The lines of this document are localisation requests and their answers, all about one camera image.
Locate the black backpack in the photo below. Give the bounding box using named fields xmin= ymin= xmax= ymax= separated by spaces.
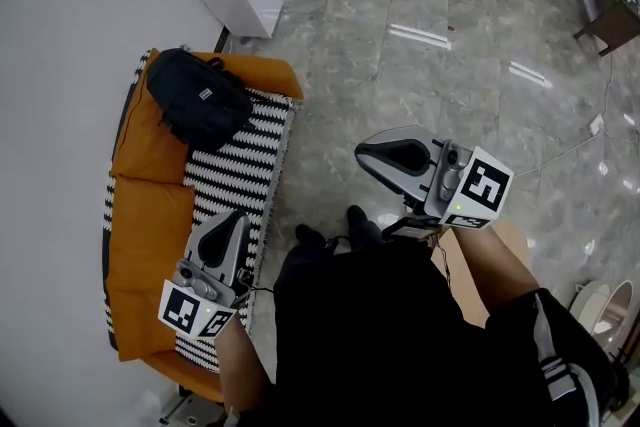
xmin=145 ymin=47 xmax=255 ymax=154

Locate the black white striped sofa cover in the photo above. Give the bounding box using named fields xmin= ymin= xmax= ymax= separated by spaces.
xmin=102 ymin=49 xmax=297 ymax=374

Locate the person's right black shoe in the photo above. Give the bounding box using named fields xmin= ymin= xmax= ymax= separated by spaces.
xmin=345 ymin=204 xmax=384 ymax=249

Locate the person's black shoe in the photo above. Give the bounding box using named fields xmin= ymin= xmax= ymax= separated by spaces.
xmin=294 ymin=223 xmax=329 ymax=249
xmin=345 ymin=204 xmax=384 ymax=249

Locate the person's left forearm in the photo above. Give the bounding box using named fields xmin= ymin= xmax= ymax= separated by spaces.
xmin=217 ymin=313 xmax=268 ymax=416

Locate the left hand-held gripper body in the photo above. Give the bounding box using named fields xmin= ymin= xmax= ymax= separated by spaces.
xmin=158 ymin=252 xmax=252 ymax=341

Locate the round white beige bin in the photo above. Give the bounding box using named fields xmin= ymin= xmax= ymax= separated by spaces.
xmin=568 ymin=278 xmax=637 ymax=359

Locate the orange sofa seat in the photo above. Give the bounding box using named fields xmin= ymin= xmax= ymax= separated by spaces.
xmin=102 ymin=47 xmax=305 ymax=404

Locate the person's left black shoe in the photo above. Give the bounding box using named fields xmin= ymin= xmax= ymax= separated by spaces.
xmin=294 ymin=223 xmax=329 ymax=249

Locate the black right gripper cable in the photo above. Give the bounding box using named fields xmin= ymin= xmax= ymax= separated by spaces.
xmin=432 ymin=230 xmax=453 ymax=291

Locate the orange back cushion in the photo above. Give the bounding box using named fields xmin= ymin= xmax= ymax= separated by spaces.
xmin=110 ymin=77 xmax=195 ymax=187
xmin=104 ymin=174 xmax=197 ymax=364

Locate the person's black clothed body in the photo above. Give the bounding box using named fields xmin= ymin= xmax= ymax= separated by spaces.
xmin=272 ymin=227 xmax=631 ymax=427

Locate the person's right forearm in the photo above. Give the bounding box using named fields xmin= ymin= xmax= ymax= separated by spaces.
xmin=438 ymin=223 xmax=542 ymax=317

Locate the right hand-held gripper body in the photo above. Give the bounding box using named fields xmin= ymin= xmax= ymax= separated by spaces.
xmin=381 ymin=138 xmax=516 ymax=242

